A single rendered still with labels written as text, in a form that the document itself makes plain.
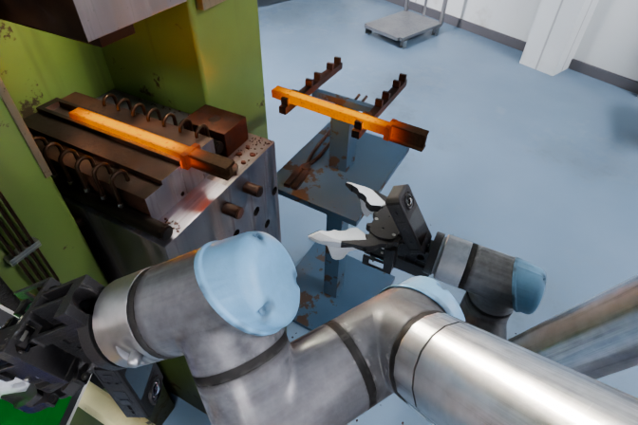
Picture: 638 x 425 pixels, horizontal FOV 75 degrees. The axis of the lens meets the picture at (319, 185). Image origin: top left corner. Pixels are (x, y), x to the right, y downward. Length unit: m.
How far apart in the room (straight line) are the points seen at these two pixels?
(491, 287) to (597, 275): 1.61
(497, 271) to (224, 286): 0.47
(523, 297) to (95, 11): 0.71
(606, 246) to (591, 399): 2.17
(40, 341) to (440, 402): 0.32
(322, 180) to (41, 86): 0.75
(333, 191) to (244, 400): 0.93
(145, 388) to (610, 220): 2.37
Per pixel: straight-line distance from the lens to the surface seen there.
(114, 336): 0.36
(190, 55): 1.06
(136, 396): 0.47
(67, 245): 0.94
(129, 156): 0.91
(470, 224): 2.21
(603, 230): 2.50
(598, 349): 0.55
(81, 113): 1.06
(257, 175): 0.99
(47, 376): 0.44
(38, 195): 0.86
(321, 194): 1.18
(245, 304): 0.28
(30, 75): 1.21
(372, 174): 1.27
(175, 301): 0.31
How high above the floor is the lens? 1.50
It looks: 41 degrees down
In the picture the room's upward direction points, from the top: 1 degrees clockwise
